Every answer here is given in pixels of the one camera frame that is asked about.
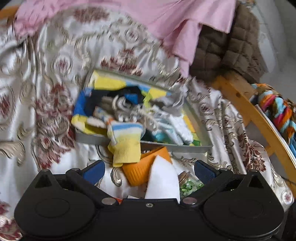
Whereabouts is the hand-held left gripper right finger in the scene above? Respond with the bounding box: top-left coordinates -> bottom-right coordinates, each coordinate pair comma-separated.
180,159 -> 266,207

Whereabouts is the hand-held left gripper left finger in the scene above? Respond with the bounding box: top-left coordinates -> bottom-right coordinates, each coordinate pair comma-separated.
33,159 -> 119,207

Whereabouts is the cartoon print metal tray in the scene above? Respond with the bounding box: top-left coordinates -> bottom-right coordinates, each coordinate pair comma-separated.
71,68 -> 214,154

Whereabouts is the yellow striped sock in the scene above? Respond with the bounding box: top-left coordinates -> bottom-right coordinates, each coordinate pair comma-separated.
106,122 -> 144,168

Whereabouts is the clear plastic packet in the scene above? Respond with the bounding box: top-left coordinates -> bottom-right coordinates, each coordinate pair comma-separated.
151,128 -> 185,144

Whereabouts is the beige drawstring bag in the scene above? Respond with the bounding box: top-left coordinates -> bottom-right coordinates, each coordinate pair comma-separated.
101,95 -> 158,126

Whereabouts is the dark cloth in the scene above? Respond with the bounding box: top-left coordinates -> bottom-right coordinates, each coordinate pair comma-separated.
89,86 -> 144,112

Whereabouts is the green artificial plant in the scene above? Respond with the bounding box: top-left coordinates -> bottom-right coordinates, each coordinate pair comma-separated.
179,177 -> 205,198

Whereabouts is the small white box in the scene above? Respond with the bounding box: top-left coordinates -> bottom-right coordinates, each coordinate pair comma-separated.
127,155 -> 181,200

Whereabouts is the orange ribbed bowl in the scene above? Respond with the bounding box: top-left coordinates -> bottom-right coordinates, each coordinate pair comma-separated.
122,146 -> 173,187

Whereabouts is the colourful striped cloth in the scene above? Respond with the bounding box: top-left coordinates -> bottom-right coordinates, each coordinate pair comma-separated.
251,83 -> 296,149

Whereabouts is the floral patterned satin blanket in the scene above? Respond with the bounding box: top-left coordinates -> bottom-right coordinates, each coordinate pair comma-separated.
0,7 -> 294,241

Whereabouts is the brown quilted jacket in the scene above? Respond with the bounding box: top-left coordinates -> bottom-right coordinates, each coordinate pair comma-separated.
190,3 -> 266,85

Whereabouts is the pink bed sheet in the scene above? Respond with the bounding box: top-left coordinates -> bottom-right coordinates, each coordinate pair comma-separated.
15,0 -> 238,77

